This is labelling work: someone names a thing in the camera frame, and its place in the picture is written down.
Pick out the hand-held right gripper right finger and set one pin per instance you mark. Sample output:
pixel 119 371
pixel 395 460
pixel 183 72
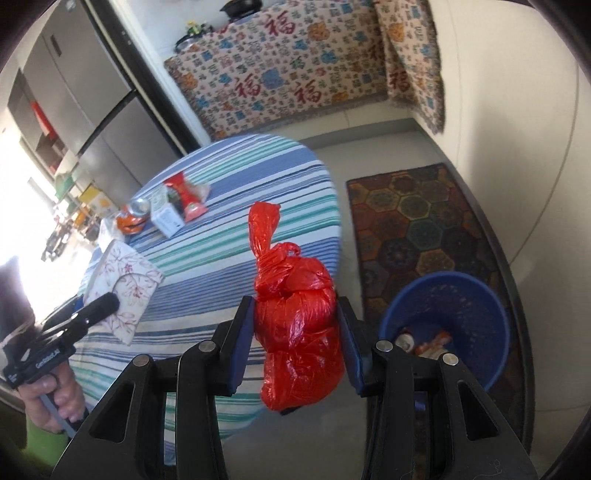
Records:
pixel 349 346

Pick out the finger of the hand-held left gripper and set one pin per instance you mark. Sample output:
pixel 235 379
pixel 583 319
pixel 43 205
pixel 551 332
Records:
pixel 99 308

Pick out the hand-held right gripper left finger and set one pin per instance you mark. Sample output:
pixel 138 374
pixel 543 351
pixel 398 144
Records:
pixel 242 344

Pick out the red plastic bag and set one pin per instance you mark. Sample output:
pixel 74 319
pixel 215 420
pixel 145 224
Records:
pixel 295 323

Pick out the orange white wrapper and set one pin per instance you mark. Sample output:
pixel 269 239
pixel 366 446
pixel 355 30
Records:
pixel 431 344

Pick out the orange snack packet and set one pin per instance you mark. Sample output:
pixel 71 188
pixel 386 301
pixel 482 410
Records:
pixel 129 225

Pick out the silver can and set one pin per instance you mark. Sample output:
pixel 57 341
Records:
pixel 138 206

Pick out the small white box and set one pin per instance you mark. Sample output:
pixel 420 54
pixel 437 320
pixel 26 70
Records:
pixel 168 219

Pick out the white green snack wrapper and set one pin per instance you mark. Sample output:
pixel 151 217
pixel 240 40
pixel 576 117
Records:
pixel 161 199

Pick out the blue plastic waste basket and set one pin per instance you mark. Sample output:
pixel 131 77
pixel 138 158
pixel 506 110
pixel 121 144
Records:
pixel 480 314

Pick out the person's left hand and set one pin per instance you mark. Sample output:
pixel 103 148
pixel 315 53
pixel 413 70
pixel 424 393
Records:
pixel 69 392

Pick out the floral tissue box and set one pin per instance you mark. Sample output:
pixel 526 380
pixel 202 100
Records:
pixel 124 286

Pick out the yellow cardboard box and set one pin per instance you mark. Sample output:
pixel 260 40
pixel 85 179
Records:
pixel 96 199

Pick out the rack with green basins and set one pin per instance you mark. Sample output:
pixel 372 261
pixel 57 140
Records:
pixel 64 184

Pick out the hexagon patterned rug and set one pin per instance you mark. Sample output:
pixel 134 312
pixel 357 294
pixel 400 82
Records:
pixel 425 230

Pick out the blue striped tablecloth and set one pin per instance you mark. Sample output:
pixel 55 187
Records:
pixel 277 175

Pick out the red hanging cloth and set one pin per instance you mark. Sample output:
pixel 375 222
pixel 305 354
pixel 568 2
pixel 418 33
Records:
pixel 44 120

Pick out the tall grey cabinet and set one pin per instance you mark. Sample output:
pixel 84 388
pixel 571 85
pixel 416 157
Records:
pixel 23 120

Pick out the grey refrigerator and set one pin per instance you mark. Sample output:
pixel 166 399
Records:
pixel 69 69

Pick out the wide patterned cloth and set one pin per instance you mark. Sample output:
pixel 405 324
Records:
pixel 277 69

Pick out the white base cabinet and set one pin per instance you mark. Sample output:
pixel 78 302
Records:
pixel 508 115

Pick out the small black appliance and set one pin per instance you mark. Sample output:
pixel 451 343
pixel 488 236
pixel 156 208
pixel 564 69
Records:
pixel 194 34

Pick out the narrow patterned cloth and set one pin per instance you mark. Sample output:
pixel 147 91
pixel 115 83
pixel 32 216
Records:
pixel 411 60

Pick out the black pot with red lid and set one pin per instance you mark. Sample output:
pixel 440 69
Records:
pixel 240 7

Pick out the black door frame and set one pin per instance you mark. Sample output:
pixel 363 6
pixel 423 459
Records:
pixel 143 83

